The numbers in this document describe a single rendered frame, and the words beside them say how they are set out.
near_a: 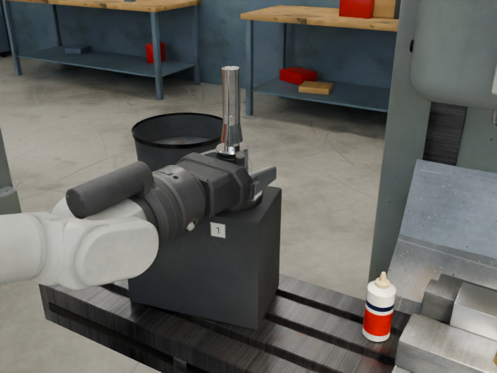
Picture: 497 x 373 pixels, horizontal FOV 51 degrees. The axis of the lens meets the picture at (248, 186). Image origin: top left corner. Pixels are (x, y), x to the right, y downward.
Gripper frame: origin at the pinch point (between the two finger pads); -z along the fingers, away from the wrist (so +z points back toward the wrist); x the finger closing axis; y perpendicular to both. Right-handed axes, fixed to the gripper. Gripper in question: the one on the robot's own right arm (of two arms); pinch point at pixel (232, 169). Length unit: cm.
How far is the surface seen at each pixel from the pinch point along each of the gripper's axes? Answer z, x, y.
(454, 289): -8.3, -31.2, 12.2
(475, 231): -34.6, -27.5, 16.7
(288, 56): -391, 239, 75
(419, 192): -35.3, -16.5, 12.6
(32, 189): -105, 248, 115
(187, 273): 7.2, 3.1, 15.2
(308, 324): -2.1, -12.8, 23.2
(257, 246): 3.8, -7.3, 8.4
